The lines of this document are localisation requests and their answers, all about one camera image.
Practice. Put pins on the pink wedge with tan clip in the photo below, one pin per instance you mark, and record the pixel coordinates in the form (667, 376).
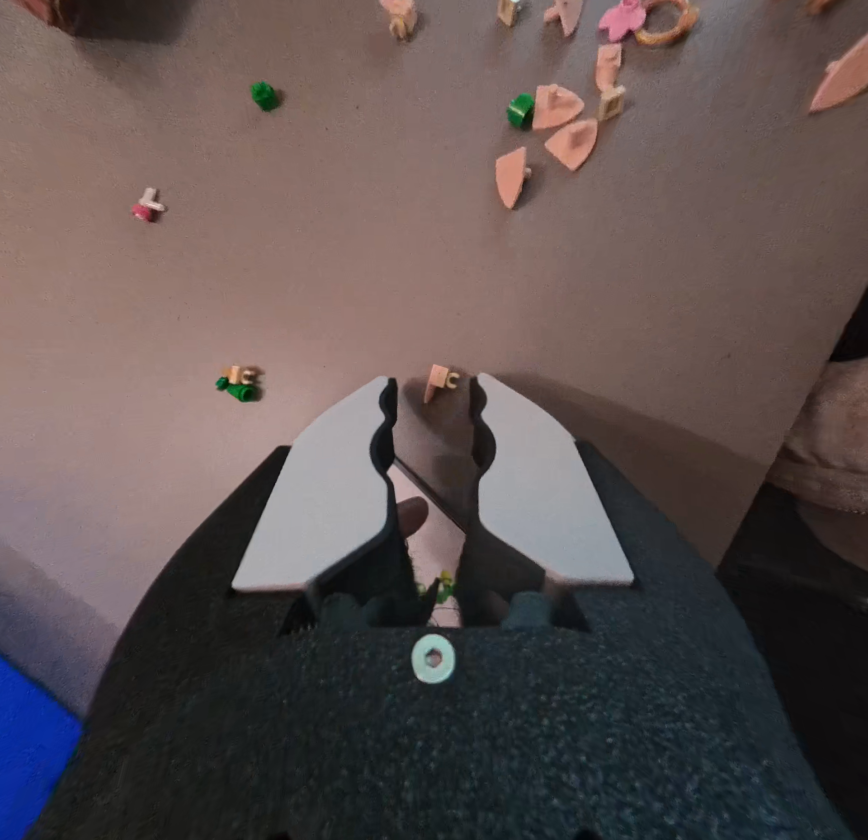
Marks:
(437, 382)

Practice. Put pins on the tan and pink brick piece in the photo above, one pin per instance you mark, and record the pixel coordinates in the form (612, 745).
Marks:
(399, 12)

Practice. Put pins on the tan frame brick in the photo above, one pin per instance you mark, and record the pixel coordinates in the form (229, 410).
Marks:
(508, 5)

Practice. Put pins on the green and tan brick piece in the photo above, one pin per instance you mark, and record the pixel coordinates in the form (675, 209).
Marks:
(239, 384)

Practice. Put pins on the large blue plastic bin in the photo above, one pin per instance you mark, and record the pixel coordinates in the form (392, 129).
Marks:
(30, 745)

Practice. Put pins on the pink and white flower piece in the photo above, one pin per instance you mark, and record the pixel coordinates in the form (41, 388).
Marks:
(148, 205)

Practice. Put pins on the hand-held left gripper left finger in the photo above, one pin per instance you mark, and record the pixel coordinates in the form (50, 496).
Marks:
(319, 487)

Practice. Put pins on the tan square brick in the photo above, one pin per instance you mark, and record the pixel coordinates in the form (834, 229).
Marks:
(612, 102)

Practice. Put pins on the grey desk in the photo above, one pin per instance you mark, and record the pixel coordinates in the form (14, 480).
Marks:
(339, 243)

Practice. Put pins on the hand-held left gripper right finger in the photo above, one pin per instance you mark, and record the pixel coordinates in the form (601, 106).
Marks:
(542, 487)

